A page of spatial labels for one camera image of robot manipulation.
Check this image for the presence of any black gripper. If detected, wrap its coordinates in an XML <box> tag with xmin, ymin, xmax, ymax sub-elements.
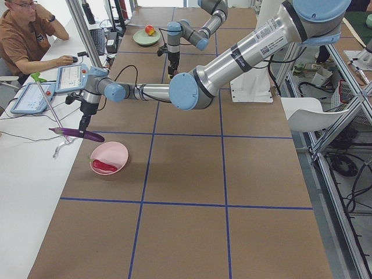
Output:
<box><xmin>157</xmin><ymin>44</ymin><xmax>180</xmax><ymax>78</ymax></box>
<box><xmin>65</xmin><ymin>92</ymin><xmax>99</xmax><ymax>136</ymax></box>

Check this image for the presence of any purple eggplant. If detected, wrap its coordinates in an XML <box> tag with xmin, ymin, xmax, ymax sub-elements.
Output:
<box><xmin>49</xmin><ymin>127</ymin><xmax>105</xmax><ymax>142</ymax></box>

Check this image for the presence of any red orange pomegranate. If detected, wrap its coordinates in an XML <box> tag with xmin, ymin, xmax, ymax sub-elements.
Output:
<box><xmin>145</xmin><ymin>25</ymin><xmax>155</xmax><ymax>36</ymax></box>

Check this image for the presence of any red chili pepper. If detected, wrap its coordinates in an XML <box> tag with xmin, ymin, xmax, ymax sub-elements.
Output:
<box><xmin>89</xmin><ymin>158</ymin><xmax>118</xmax><ymax>173</ymax></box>

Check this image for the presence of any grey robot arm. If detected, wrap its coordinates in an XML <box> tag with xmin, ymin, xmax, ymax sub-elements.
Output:
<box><xmin>157</xmin><ymin>0</ymin><xmax>228</xmax><ymax>78</ymax></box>
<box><xmin>61</xmin><ymin>1</ymin><xmax>350</xmax><ymax>142</ymax></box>

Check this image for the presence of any person hand at laptop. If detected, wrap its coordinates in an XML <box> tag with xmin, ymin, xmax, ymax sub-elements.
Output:
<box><xmin>58</xmin><ymin>55</ymin><xmax>74</xmax><ymax>66</ymax></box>

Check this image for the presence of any person raised hand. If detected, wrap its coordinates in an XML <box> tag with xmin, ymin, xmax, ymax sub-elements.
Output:
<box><xmin>35</xmin><ymin>4</ymin><xmax>52</xmax><ymax>20</ymax></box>

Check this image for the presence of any pink plate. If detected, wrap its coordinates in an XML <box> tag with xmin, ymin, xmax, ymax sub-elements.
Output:
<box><xmin>90</xmin><ymin>141</ymin><xmax>129</xmax><ymax>175</ymax></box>

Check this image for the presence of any far blue teach pendant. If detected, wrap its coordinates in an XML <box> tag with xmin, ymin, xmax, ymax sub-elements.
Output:
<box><xmin>55</xmin><ymin>64</ymin><xmax>88</xmax><ymax>93</ymax></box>

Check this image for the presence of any blue teach pendant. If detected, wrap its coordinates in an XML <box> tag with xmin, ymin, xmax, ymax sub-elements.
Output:
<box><xmin>10</xmin><ymin>83</ymin><xmax>48</xmax><ymax>114</ymax></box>
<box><xmin>55</xmin><ymin>64</ymin><xmax>88</xmax><ymax>93</ymax></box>

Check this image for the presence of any mint green plate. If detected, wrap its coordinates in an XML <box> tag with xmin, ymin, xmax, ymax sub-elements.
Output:
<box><xmin>133</xmin><ymin>30</ymin><xmax>160</xmax><ymax>46</ymax></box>

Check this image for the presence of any near blue teach pendant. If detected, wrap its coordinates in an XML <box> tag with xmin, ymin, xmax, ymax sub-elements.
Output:
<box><xmin>10</xmin><ymin>83</ymin><xmax>48</xmax><ymax>114</ymax></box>

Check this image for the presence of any metal reacher stick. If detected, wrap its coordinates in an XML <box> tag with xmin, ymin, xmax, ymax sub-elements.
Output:
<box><xmin>31</xmin><ymin>72</ymin><xmax>77</xmax><ymax>159</ymax></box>

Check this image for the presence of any black keyboard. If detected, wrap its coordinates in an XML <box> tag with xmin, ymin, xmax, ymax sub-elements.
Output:
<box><xmin>89</xmin><ymin>28</ymin><xmax>105</xmax><ymax>56</ymax></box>

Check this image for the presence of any seated person brown shirt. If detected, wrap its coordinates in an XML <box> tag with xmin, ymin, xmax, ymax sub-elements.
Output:
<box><xmin>1</xmin><ymin>1</ymin><xmax>69</xmax><ymax>84</ymax></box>

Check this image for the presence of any white plastic chair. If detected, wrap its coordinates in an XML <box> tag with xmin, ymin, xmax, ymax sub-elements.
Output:
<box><xmin>281</xmin><ymin>97</ymin><xmax>349</xmax><ymax>132</ymax></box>

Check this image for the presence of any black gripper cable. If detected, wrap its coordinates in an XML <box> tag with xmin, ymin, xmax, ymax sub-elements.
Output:
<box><xmin>98</xmin><ymin>65</ymin><xmax>140</xmax><ymax>111</ymax></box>

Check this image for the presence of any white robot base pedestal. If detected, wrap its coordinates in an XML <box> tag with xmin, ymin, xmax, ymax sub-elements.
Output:
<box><xmin>229</xmin><ymin>0</ymin><xmax>276</xmax><ymax>103</ymax></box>

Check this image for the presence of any aluminium frame post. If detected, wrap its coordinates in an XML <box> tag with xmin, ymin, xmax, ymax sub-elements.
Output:
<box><xmin>66</xmin><ymin>0</ymin><xmax>108</xmax><ymax>75</ymax></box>

